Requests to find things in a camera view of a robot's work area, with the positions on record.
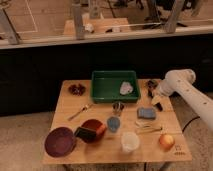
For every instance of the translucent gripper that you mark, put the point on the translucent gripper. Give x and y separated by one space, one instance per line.
156 99

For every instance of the black brush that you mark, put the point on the black brush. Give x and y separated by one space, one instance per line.
151 85

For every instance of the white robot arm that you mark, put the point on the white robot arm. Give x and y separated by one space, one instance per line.
181 81

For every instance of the small metal cup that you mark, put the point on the small metal cup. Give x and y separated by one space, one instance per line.
118 108

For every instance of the blue cup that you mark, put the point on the blue cup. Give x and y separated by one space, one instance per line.
113 124

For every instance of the blue sponge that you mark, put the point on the blue sponge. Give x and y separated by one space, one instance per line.
146 113

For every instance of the wooden tongs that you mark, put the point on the wooden tongs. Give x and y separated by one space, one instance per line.
146 128

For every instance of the orange fruit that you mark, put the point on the orange fruit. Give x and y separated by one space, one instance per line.
166 141

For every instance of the green plastic tray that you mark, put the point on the green plastic tray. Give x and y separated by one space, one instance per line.
105 86

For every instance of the orange bowl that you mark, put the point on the orange bowl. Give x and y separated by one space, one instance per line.
97 127

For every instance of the metal fork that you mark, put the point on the metal fork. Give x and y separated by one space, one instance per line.
86 107

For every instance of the black rectangular block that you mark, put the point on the black rectangular block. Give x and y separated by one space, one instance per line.
85 134

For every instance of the wooden side table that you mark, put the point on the wooden side table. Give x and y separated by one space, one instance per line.
108 149

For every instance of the dark purple plate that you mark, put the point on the dark purple plate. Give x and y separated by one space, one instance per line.
60 142

